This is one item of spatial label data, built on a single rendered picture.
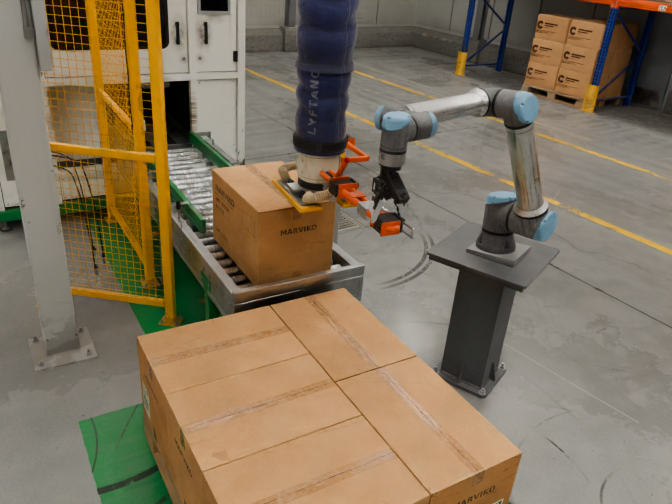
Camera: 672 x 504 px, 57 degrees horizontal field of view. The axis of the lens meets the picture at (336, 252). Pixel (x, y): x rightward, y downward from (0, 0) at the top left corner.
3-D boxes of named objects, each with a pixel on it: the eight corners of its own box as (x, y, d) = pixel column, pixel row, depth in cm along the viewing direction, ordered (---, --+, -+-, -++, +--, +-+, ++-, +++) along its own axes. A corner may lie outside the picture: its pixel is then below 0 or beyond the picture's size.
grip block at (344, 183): (327, 191, 243) (328, 177, 241) (349, 189, 247) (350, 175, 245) (336, 199, 237) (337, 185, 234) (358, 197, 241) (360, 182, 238)
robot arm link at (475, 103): (486, 83, 257) (370, 102, 216) (511, 86, 248) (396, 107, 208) (483, 110, 262) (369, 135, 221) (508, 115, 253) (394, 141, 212)
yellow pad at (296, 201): (271, 183, 274) (272, 173, 272) (292, 181, 278) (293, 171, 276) (300, 213, 247) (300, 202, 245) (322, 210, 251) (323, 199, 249)
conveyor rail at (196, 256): (116, 167, 459) (114, 143, 451) (123, 167, 462) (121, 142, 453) (231, 328, 286) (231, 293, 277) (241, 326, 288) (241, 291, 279)
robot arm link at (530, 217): (528, 219, 294) (508, 79, 247) (561, 230, 282) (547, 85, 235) (510, 239, 288) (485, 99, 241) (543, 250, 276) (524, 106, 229)
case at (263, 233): (213, 237, 336) (211, 168, 317) (279, 226, 355) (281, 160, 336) (257, 289, 290) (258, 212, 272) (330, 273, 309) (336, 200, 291)
